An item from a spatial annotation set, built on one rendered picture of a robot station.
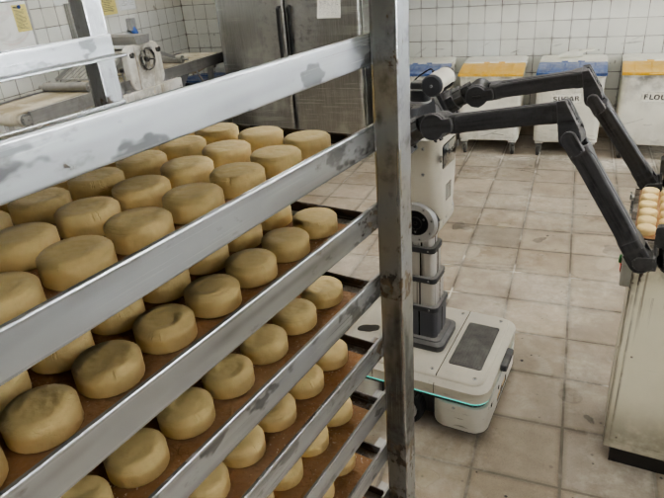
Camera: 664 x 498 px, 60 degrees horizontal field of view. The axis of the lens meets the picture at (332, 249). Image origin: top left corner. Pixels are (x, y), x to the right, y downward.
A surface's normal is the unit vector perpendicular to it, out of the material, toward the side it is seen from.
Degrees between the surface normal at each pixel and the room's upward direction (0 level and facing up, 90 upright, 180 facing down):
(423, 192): 101
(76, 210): 0
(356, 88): 90
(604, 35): 90
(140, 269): 90
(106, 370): 0
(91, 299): 90
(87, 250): 0
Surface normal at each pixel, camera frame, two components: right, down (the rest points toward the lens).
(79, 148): 0.85, 0.18
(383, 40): -0.52, 0.42
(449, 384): -0.30, -0.55
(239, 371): -0.07, -0.89
